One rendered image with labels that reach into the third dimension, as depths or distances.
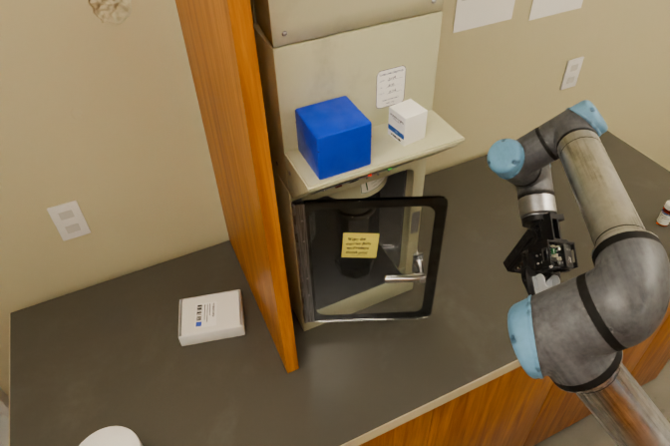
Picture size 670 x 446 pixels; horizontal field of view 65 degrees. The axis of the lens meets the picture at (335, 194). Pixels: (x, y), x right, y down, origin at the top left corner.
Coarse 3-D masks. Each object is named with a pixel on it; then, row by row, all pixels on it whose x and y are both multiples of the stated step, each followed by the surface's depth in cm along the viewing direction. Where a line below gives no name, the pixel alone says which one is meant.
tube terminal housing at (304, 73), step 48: (288, 48) 85; (336, 48) 89; (384, 48) 93; (432, 48) 97; (288, 96) 90; (336, 96) 95; (432, 96) 105; (288, 144) 96; (288, 192) 104; (336, 192) 109; (288, 240) 118; (288, 288) 137
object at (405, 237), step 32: (320, 224) 108; (352, 224) 109; (384, 224) 109; (416, 224) 109; (320, 256) 115; (384, 256) 115; (416, 256) 115; (320, 288) 122; (352, 288) 122; (384, 288) 123; (416, 288) 123; (320, 320) 130; (352, 320) 130
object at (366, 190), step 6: (378, 180) 117; (384, 180) 119; (360, 186) 115; (366, 186) 115; (372, 186) 116; (378, 186) 117; (342, 192) 115; (348, 192) 115; (354, 192) 115; (360, 192) 115; (366, 192) 115; (372, 192) 116; (336, 198) 116; (342, 198) 115; (348, 198) 115; (354, 198) 115; (360, 198) 115
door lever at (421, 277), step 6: (414, 264) 117; (420, 264) 116; (420, 270) 114; (384, 276) 113; (390, 276) 113; (396, 276) 113; (402, 276) 113; (408, 276) 113; (414, 276) 113; (420, 276) 113; (390, 282) 113; (396, 282) 113
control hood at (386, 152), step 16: (432, 112) 106; (384, 128) 102; (432, 128) 101; (448, 128) 101; (384, 144) 98; (400, 144) 98; (416, 144) 98; (432, 144) 98; (448, 144) 98; (288, 160) 96; (304, 160) 95; (384, 160) 94; (400, 160) 95; (416, 160) 106; (288, 176) 99; (304, 176) 92; (336, 176) 91; (352, 176) 92; (304, 192) 92
